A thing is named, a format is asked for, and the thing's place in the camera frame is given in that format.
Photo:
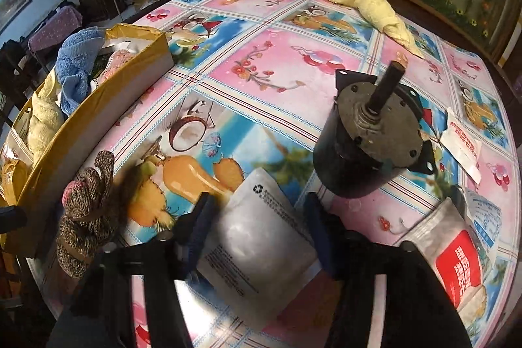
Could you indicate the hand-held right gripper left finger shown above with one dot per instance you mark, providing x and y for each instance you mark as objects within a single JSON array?
[{"x": 200, "y": 234}]

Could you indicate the pink towel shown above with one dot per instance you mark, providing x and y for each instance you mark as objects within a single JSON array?
[{"x": 118, "y": 64}]

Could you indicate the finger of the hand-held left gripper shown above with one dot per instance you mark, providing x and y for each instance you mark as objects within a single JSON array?
[{"x": 12, "y": 219}]

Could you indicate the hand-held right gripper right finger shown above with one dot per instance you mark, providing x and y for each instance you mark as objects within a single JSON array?
[{"x": 322, "y": 242}]

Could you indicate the table with pink cloth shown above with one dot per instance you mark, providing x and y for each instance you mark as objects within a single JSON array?
[{"x": 57, "y": 24}]

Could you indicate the small white red-lettered packet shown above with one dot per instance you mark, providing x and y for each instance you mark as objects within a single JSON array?
[{"x": 463, "y": 144}]

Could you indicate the blue towel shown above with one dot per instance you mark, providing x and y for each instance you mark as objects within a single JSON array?
[{"x": 77, "y": 62}]

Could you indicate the gold cardboard box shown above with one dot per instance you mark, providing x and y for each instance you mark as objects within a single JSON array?
[{"x": 93, "y": 128}]

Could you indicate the plain white plastic packet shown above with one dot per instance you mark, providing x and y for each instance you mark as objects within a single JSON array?
[{"x": 253, "y": 242}]

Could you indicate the large red and white packet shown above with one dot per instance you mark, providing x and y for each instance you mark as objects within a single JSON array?
[{"x": 456, "y": 274}]

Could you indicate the printed pink and blue tablecloth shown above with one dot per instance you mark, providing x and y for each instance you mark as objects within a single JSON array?
[{"x": 265, "y": 87}]

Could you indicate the blue and white packet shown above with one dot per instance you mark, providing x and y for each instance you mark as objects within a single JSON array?
[{"x": 485, "y": 217}]

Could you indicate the framed wall painting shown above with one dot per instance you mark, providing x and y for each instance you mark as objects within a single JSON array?
[{"x": 14, "y": 1}]

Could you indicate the black electric motor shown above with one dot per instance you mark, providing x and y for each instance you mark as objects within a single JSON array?
[{"x": 367, "y": 144}]

